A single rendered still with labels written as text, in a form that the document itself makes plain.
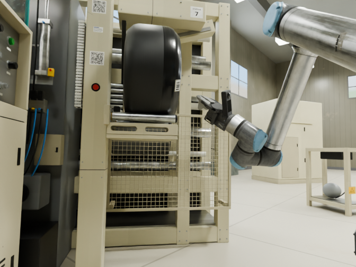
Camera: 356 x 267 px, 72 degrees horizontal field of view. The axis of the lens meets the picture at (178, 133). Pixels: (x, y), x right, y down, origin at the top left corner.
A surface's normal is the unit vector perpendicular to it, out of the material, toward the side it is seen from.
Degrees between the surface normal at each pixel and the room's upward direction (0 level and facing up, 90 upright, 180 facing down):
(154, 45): 75
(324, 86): 90
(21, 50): 90
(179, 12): 90
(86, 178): 90
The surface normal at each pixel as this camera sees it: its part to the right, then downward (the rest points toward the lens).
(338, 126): -0.65, -0.07
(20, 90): 0.17, -0.07
